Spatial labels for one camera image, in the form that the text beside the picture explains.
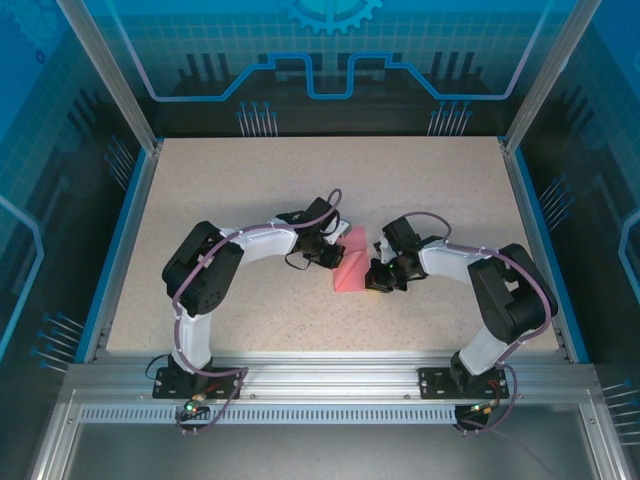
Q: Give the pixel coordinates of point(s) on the pink square paper sheet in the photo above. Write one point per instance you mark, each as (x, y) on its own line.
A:
(352, 270)

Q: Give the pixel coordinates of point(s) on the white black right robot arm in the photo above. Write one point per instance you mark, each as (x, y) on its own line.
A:
(480, 350)

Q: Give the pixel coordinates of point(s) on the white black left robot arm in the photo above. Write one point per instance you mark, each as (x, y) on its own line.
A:
(200, 340)

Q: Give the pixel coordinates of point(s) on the small green LED module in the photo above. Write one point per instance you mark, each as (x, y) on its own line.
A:
(192, 407)
(482, 408)

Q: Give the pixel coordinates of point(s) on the aluminium cross rail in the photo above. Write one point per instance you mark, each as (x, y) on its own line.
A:
(325, 370)

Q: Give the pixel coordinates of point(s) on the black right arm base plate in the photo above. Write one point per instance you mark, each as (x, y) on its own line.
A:
(435, 382)

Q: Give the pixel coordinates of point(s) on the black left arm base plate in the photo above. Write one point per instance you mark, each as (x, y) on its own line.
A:
(225, 382)

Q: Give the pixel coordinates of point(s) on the aluminium tray frame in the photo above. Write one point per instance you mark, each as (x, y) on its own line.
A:
(320, 450)

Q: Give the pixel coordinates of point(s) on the aluminium corner post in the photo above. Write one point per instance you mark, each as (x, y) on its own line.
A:
(115, 75)
(544, 75)

